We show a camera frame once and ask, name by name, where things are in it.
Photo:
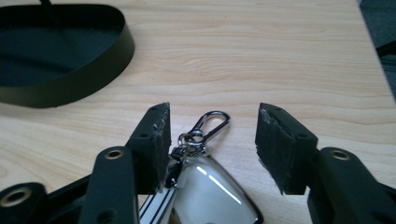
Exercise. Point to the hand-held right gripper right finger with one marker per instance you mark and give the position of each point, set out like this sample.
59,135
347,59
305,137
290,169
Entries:
286,149

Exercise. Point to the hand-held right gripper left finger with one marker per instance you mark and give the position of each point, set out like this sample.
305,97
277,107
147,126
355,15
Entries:
149,146

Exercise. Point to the glossy car key with clip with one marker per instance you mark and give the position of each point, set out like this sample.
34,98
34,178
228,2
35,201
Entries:
205,193

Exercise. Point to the black bar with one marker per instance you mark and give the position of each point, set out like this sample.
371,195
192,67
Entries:
387,48

